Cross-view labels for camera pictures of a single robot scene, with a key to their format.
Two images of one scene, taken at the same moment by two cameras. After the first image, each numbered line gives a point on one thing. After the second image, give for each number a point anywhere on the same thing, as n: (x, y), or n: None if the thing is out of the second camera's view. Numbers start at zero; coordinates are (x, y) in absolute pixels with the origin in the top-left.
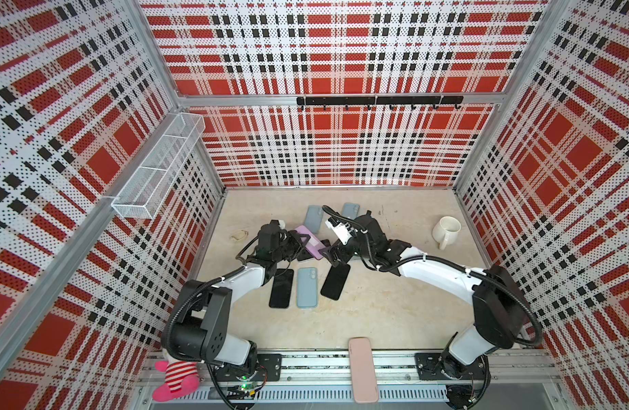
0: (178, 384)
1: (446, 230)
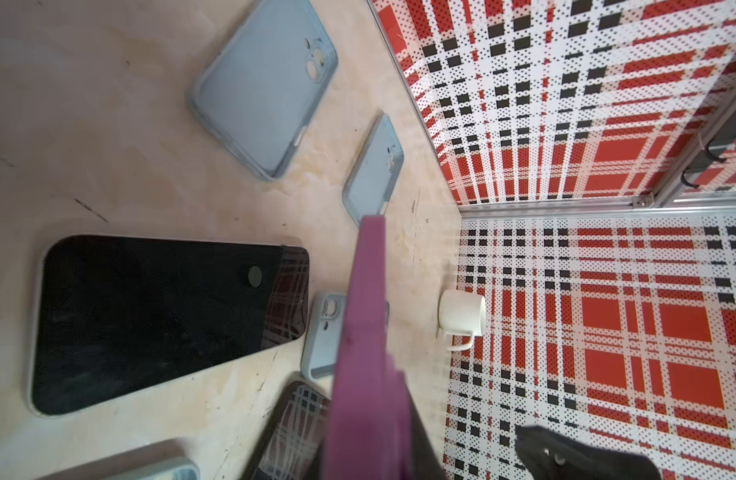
0: None
1: (461, 315)
